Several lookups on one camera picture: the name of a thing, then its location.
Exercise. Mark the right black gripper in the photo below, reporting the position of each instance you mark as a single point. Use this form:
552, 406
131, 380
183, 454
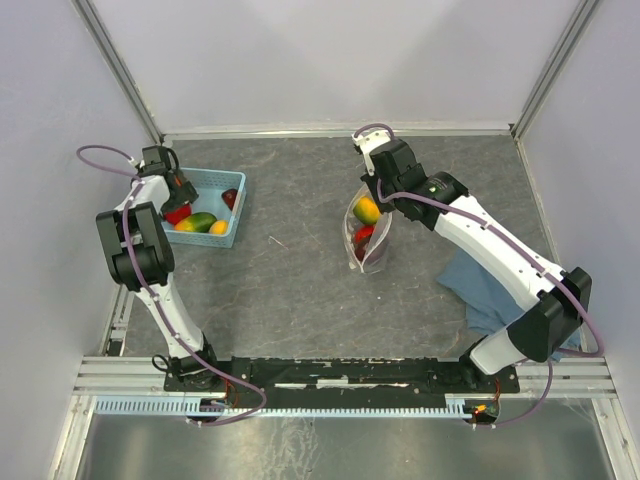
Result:
371, 181

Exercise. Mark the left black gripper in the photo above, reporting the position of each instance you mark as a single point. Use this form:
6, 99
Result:
185, 193

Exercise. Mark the yellow orange round fruit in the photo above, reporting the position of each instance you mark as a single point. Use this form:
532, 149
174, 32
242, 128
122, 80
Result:
366, 211

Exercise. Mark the red apple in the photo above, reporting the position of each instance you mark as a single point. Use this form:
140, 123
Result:
177, 215

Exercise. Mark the red bell pepper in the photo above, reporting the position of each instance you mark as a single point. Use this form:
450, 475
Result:
363, 233

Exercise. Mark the clear zip top bag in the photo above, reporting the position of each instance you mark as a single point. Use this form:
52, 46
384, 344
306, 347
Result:
376, 254

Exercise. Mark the dark purple fruit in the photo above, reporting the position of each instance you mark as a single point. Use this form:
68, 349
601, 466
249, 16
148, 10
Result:
360, 249

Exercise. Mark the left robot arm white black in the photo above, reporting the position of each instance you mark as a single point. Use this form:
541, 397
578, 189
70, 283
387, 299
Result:
139, 257

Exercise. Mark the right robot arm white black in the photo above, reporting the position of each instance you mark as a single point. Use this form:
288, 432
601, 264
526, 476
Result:
554, 300

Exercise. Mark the light blue plastic basket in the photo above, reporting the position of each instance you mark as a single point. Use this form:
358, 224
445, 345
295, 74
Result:
210, 184

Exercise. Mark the green yellow mango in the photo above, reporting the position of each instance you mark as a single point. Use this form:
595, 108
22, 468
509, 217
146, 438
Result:
199, 222

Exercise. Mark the small dark red fruit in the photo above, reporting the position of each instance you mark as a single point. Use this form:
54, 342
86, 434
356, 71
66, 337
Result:
229, 198

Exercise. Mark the small yellow fruit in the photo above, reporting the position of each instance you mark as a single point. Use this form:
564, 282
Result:
220, 227

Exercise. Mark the blue cloth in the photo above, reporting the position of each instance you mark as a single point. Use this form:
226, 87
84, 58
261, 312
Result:
489, 307

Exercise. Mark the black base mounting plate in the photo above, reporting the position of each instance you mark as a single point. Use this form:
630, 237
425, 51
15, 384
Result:
351, 383

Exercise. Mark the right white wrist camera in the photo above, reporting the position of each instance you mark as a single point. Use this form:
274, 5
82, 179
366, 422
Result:
368, 141

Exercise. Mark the light blue cable duct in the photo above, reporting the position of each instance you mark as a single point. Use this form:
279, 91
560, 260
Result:
196, 408

